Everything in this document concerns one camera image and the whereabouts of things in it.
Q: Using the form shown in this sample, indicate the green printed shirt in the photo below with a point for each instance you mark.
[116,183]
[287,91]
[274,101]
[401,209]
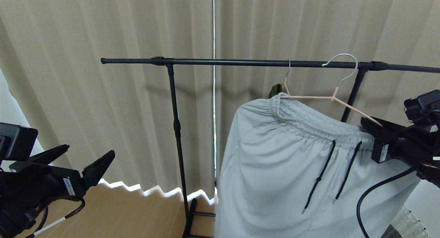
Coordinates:
[274,90]

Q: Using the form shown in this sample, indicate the beige curtain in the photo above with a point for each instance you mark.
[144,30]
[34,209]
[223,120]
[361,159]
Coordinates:
[86,24]

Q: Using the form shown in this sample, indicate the pink clothes hanger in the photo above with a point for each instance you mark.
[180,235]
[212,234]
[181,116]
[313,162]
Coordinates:
[335,97]
[286,79]

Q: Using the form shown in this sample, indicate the pale grey garment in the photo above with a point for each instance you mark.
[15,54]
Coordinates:
[275,169]

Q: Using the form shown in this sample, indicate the black clothes rack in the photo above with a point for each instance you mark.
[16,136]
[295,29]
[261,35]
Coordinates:
[240,62]

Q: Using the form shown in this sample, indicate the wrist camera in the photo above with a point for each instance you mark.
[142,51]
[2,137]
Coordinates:
[424,107]
[15,141]

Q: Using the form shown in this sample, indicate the white laundry basket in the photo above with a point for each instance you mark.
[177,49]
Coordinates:
[409,224]

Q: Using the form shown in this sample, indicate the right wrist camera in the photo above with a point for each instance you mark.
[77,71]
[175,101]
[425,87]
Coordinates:
[424,107]

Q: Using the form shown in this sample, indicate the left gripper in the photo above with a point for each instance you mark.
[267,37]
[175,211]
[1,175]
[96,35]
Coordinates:
[31,193]

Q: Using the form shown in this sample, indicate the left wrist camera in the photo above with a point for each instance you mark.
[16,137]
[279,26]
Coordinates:
[15,141]

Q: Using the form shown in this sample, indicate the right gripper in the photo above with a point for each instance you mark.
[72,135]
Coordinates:
[412,148]

